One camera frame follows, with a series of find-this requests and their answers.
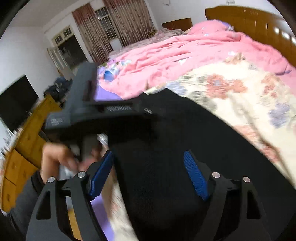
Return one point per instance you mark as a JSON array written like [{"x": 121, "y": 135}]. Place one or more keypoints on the purple floral bedsheet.
[{"x": 109, "y": 207}]

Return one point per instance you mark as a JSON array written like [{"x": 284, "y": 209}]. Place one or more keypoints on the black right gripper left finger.
[{"x": 50, "y": 218}]

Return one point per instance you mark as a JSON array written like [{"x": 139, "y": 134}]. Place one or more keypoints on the left hand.
[{"x": 55, "y": 155}]

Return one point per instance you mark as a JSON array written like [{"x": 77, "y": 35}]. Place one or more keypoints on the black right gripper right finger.
[{"x": 232, "y": 208}]

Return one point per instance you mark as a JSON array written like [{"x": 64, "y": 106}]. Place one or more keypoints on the floral cream bed quilt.
[{"x": 255, "y": 103}]

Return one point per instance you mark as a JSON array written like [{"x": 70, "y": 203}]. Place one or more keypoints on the barred window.
[{"x": 105, "y": 21}]

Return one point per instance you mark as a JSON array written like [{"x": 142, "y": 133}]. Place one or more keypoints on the white door with doorway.
[{"x": 66, "y": 52}]

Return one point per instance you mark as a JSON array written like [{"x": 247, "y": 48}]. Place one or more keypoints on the brown wooden headboard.
[{"x": 261, "y": 26}]

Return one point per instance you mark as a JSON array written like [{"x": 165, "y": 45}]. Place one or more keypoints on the black television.
[{"x": 16, "y": 103}]

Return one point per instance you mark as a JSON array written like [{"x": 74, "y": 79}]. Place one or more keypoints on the grey sleeve left forearm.
[{"x": 18, "y": 218}]

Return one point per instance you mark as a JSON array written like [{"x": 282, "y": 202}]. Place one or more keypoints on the yellow wooden dresser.
[{"x": 24, "y": 157}]

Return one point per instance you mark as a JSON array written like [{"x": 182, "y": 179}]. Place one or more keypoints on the brown patterned curtain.
[{"x": 131, "y": 20}]

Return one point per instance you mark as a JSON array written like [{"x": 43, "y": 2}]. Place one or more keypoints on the black pants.
[{"x": 159, "y": 196}]

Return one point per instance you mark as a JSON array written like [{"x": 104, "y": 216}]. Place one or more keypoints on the pink duvet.
[{"x": 206, "y": 42}]

